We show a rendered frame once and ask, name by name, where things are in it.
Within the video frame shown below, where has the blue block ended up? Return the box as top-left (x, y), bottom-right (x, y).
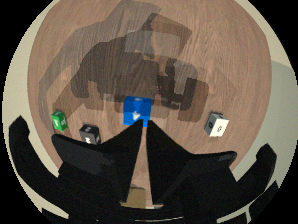
top-left (122, 96), bottom-right (153, 127)

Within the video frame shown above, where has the green block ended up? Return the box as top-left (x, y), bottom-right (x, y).
top-left (52, 111), bottom-right (68, 131)

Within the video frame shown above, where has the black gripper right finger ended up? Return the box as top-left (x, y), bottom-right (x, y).
top-left (146, 120), bottom-right (237, 205)

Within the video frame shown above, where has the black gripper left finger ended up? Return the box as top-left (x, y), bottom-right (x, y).
top-left (51, 119), bottom-right (144, 202)

